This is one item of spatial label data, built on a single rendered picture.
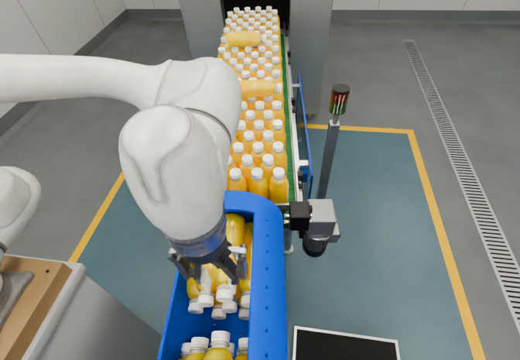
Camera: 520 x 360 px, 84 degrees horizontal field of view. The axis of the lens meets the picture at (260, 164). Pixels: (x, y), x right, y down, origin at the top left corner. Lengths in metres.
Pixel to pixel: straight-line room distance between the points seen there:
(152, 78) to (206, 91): 0.08
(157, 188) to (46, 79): 0.22
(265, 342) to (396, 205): 1.89
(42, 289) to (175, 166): 0.82
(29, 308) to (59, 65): 0.74
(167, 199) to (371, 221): 2.04
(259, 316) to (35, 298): 0.64
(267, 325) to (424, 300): 1.55
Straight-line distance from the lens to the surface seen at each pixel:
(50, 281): 1.06
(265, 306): 0.68
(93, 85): 0.46
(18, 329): 1.05
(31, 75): 0.45
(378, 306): 2.02
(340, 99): 1.10
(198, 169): 0.30
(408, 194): 2.51
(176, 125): 0.30
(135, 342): 1.61
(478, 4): 5.50
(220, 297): 0.72
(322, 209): 1.21
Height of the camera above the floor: 1.86
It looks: 48 degrees down
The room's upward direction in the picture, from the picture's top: 4 degrees counter-clockwise
